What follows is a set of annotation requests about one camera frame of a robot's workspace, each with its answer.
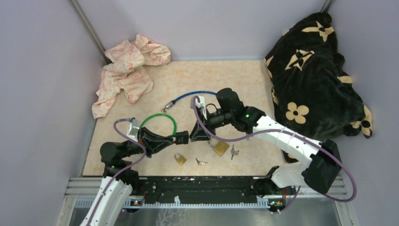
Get green cable lock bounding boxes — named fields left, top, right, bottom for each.
left=140, top=113, right=177, bottom=135

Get black floral blanket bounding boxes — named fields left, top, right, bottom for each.
left=264, top=12, right=373, bottom=163

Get keys of large padlock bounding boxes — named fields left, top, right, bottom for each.
left=230, top=145, right=240, bottom=160

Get small padlock keys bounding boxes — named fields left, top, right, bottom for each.
left=195, top=158, right=207, bottom=166

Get black padlock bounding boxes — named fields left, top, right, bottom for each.
left=173, top=131, right=189, bottom=145

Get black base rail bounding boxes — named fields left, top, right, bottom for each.
left=123, top=176, right=286, bottom=211

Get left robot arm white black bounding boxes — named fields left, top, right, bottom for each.
left=81, top=124, right=189, bottom=226

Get blue cable lock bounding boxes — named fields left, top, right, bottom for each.
left=161, top=90, right=216, bottom=113

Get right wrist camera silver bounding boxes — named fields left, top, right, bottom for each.
left=190, top=96, right=207, bottom=119

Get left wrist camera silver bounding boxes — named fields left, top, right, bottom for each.
left=127, top=118, right=141, bottom=141

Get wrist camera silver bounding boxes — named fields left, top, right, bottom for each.
left=190, top=96, right=207, bottom=119
left=127, top=118, right=141, bottom=141

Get pink patterned cloth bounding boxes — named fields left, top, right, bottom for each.
left=91, top=34, right=171, bottom=119

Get small brass padlock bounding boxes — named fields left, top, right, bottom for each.
left=174, top=153, right=187, bottom=166

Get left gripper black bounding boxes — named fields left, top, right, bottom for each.
left=121, top=125, right=174, bottom=158

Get large brass padlock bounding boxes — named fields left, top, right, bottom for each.
left=208, top=139, right=230, bottom=156

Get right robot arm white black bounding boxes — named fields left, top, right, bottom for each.
left=190, top=88, right=341, bottom=194

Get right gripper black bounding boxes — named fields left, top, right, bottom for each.
left=190, top=108, right=233, bottom=142

